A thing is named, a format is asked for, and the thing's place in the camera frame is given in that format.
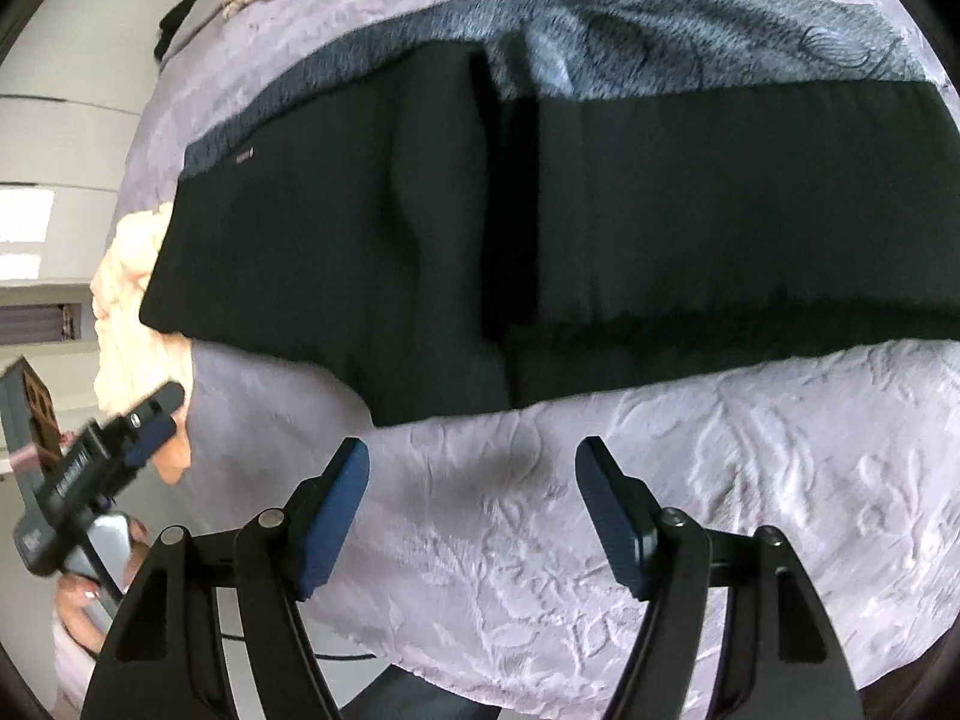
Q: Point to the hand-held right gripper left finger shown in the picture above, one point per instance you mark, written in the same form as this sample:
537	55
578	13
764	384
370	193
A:
330	525

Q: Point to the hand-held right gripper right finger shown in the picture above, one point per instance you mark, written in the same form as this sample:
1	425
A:
615	525

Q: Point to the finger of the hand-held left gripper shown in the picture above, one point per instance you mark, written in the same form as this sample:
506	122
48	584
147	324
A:
152	441
154	405

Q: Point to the black pants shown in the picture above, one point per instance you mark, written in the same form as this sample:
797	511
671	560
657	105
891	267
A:
337	240

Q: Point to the person's left forearm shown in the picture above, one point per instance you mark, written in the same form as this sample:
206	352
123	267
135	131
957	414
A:
71	675

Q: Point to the person's left hand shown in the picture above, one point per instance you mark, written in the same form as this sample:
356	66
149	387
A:
79	604

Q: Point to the lilac textured bedspread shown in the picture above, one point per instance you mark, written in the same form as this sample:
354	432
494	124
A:
600	465

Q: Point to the peach cloth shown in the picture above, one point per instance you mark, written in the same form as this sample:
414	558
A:
127	300

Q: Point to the white wardrobe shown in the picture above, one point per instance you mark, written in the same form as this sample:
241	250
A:
60	135

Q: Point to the black cloth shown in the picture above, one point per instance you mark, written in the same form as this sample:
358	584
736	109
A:
180	19

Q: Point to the blue-grey leaf print cloth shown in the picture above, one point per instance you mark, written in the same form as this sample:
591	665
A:
675	37

